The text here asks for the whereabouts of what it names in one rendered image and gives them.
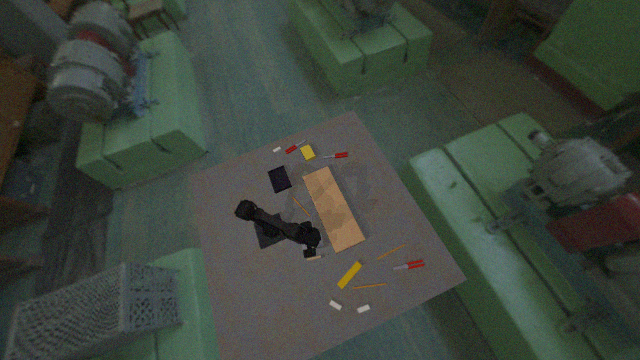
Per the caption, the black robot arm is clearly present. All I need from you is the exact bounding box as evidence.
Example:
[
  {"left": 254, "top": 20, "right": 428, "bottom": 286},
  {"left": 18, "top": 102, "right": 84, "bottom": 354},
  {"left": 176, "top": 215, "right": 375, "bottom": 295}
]
[{"left": 234, "top": 199, "right": 321, "bottom": 248}]

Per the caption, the tan floor panel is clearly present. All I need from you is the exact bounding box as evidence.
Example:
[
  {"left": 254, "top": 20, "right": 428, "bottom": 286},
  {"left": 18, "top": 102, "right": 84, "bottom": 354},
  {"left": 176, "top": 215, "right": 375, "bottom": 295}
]
[{"left": 303, "top": 166, "right": 365, "bottom": 254}]

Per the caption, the yellow cube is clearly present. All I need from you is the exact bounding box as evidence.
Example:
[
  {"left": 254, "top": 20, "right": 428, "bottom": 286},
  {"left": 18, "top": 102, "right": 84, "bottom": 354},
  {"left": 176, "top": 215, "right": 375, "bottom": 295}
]
[{"left": 300, "top": 144, "right": 316, "bottom": 162}]

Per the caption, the yellow rectangular bar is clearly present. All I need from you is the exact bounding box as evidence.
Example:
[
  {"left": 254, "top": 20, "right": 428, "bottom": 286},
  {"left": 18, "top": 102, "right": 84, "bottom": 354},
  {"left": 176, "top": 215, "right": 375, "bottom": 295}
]
[{"left": 337, "top": 262, "right": 362, "bottom": 289}]

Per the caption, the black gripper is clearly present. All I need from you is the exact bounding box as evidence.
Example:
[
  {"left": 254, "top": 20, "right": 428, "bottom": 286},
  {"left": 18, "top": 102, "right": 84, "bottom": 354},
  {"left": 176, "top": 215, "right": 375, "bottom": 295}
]
[{"left": 300, "top": 221, "right": 316, "bottom": 258}]

